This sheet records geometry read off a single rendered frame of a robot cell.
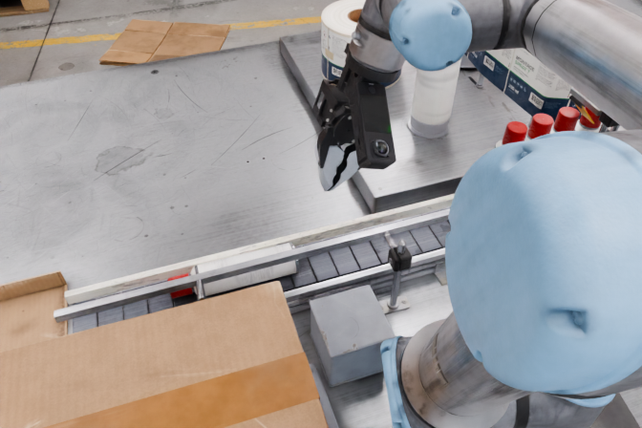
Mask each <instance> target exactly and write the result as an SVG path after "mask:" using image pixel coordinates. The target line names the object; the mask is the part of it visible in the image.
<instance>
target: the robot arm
mask: <svg viewBox="0 0 642 428"><path fill-rule="evenodd" d="M518 48H523V49H526V50H527V51H528V52H529V53H531V54H532V55H533V56H535V57H536V58H537V59H538V60H540V61H541V62H542V63H543V64H545V65H546V66H547V67H548V68H549V69H550V70H551V71H552V72H554V73H555V74H556V75H558V76H559V77H560V78H561V79H563V80H564V81H565V82H566V83H568V84H569V85H570V86H571V87H573V88H574V89H575V90H576V91H578V92H579V93H580V94H581V95H583V96H584V97H585V98H587V99H588V100H589V101H590V102H592V103H593V104H594V105H595V106H597V107H598V108H599V109H600V110H602V111H603V112H604V113H605V114H607V115H608V116H609V117H610V118H612V119H613V120H614V121H616V122H617V123H618V124H619V125H621V126H622V127H623V128H624V129H626V130H623V131H612V132H602V133H594V132H590V131H564V132H557V133H551V134H546V135H543V136H540V137H537V138H535V139H532V140H526V141H519V142H513V143H508V144H505V145H502V146H499V147H497V148H495V149H492V150H491V151H489V152H487V153H486V154H484V155H483V156H481V157H480V158H479V159H478V160H476V161H475V162H474V163H473V164H472V166H471V167H470V168H469V169H468V170H467V172H466V173H465V175H464V176H463V178H462V179H461V181H460V184H459V186H458V188H457V190H456V193H455V195H454V198H453V201H452V204H451V207H450V211H449V216H448V219H449V222H450V225H451V231H449V232H448V233H447V234H446V238H445V265H446V276H447V284H448V290H449V295H450V300H451V304H452V308H453V311H452V312H451V313H450V315H449V316H448V317H447V318H446V319H442V320H439V321H435V322H433V323H430V324H428V325H426V326H425V327H423V328H421V329H420V330H419V331H418V332H417V333H415V335H414V336H406V337H404V336H402V335H399V336H396V337H395V338H392V339H387V340H385V341H383V342H382V344H381V346H380V351H381V358H382V364H383V371H384V376H385V383H386V389H387V395H388V401H389V407H390V413H391V419H392V425H393V428H590V426H591V425H592V423H593V422H594V421H595V420H596V419H597V417H598V416H599V414H600V413H601V412H602V410H603V409H604V407H605V406H606V405H607V404H608V403H610V402H611V401H612V399H613V398H614V396H615V394H617V393H621V392H625V391H627V390H631V389H634V388H638V387H641V386H642V17H640V16H638V15H636V14H634V13H631V12H629V11H626V10H624V9H622V8H620V7H618V6H616V5H613V4H612V3H610V2H608V1H606V0H365V3H364V6H363V8H362V11H361V13H360V16H359V19H358V22H357V25H356V28H355V30H354V32H353V33H352V40H351V43H347V46H346V48H345V51H344V53H345V54H346V55H347V56H346V59H345V62H346V63H345V66H344V69H343V71H342V74H341V76H340V78H335V79H334V80H327V79H323V80H322V83H321V86H320V89H319V92H318V95H317V97H316V100H315V102H314V105H313V108H312V110H313V112H314V114H315V116H316V117H317V121H318V123H319V124H320V126H321V127H325V129H324V130H323V131H321V133H320V134H319V136H318V140H317V142H316V144H315V147H314V155H315V157H316V161H317V164H318V175H319V181H320V183H321V185H322V187H323V189H324V191H333V190H334V189H335V188H336V187H337V186H339V185H340V184H341V183H343V182H345V181H346V180H347V179H349V178H350V177H351V176H352V175H353V174H354V173H355V172H356V171H357V170H360V169H361V168H366V169H382V170H384V169H386V168H387V167H389V166H390V165H392V164H394V163H395V162H396V151H395V146H394V140H393V133H392V127H391V121H390V115H389V109H388V102H387V97H386V90H385V86H384V85H381V84H380V82H383V83H388V82H393V81H394V80H395V79H396V75H397V73H398V70H400V69H401V68H402V67H403V64H404V62H405V60H407V61H408V62H409V63H410V64H411V65H412V66H414V67H416V68H418V69H420V70H423V71H430V72H433V71H439V70H443V69H445V68H446V67H448V66H450V65H452V64H453V63H456V62H458V61H459V60H460V59H461V58H462V57H463V55H464V54H465V53H471V52H482V51H492V50H505V49H518ZM329 84H330V85H329ZM331 84H337V85H331ZM322 92H323V94H324V97H323V100H322V103H321V106H320V108H318V106H317V103H318V100H319V97H320V96H321V93H322ZM344 143H346V144H345V145H344ZM336 166H337V170H336Z"/></svg>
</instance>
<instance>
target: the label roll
mask: <svg viewBox="0 0 642 428"><path fill-rule="evenodd" d="M364 3H365V0H340V1H337V2H334V3H332V4H330V5H328V6H327V7H326V8H325V9H324V10H323V12H322V15H321V72H322V76H323V77H324V78H325V79H327V80H334V79H335V78H340V76H341V74H342V71H343V69H344V66H345V63H346V62H345V59H346V56H347V55H346V54H345V53H344V51H345V48H346V46H347V43H351V40H352V33H353V32H354V30H355V28H356V25H357V22H358V19H359V16H360V13H361V11H362V8H363V6H364ZM401 70H402V68H401V69H400V70H398V73H397V75H396V79H395V80H394V81H393V82H388V83H383V82H380V84H381V85H384V86H385V89H388V88H390V87H392V86H393V85H395V84H396V83H397V82H398V81H399V79H400V77H401Z"/></svg>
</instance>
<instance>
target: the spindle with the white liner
mask: <svg viewBox="0 0 642 428"><path fill-rule="evenodd" d="M460 62H461V59H460V60H459V61H458V62H456V63H453V64H452V65H450V66H448V67H446V68H445V69H443V70H439V71H433V72H430V71H423V70H420V69H418V68H417V75H416V81H415V89H414V96H413V102H412V108H411V112H410V115H411V117H410V119H409V122H408V126H409V128H410V130H411V131H412V132H413V133H415V134H416V135H418V136H420V137H423V138H427V139H434V138H439V137H442V136H444V135H445V134H447V132H448V131H449V122H448V121H449V120H450V118H451V111H452V107H453V101H454V96H455V92H456V87H457V81H458V76H459V72H460Z"/></svg>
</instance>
